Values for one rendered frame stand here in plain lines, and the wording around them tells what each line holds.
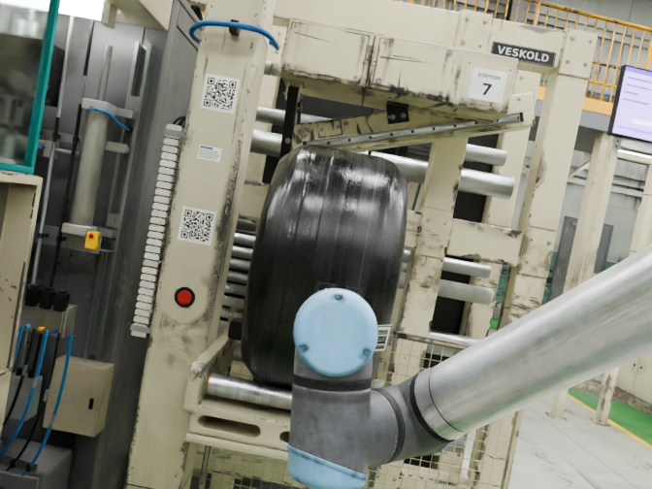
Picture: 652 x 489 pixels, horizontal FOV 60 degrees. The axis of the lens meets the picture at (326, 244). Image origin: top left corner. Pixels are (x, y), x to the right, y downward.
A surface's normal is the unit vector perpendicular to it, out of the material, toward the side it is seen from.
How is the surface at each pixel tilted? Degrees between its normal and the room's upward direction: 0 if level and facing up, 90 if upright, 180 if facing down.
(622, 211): 90
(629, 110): 90
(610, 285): 71
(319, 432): 85
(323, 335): 78
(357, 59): 90
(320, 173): 42
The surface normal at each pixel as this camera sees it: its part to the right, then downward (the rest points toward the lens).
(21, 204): -0.03, 0.05
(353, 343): 0.00, -0.16
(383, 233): 0.31, -0.29
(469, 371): -0.80, -0.30
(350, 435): 0.54, -0.02
